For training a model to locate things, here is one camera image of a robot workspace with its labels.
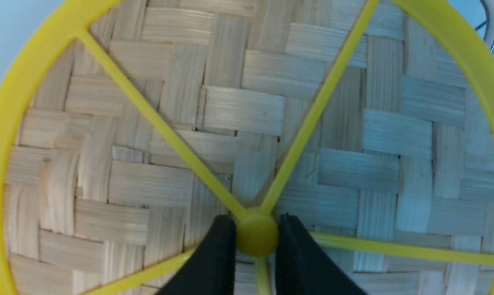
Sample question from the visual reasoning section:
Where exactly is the stainless steel pot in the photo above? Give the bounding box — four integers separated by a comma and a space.
475, 0, 494, 53

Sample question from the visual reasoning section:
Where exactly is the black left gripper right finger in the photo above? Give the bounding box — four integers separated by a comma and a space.
275, 213, 366, 295

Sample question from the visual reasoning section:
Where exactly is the yellow woven steamer lid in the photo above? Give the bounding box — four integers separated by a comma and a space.
0, 0, 494, 295

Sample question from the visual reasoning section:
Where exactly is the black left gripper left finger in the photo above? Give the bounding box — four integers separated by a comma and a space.
157, 215, 236, 295

